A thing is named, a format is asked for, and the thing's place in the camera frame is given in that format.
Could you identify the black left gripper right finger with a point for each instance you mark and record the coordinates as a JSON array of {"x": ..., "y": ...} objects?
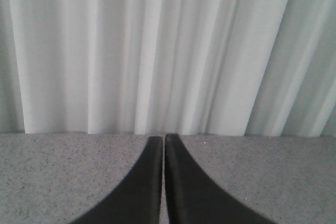
[{"x": 193, "y": 197}]

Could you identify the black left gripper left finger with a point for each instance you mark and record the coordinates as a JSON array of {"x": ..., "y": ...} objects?
[{"x": 137, "y": 198}]

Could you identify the white curtain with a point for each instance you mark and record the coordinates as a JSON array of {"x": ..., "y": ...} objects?
[{"x": 227, "y": 67}]

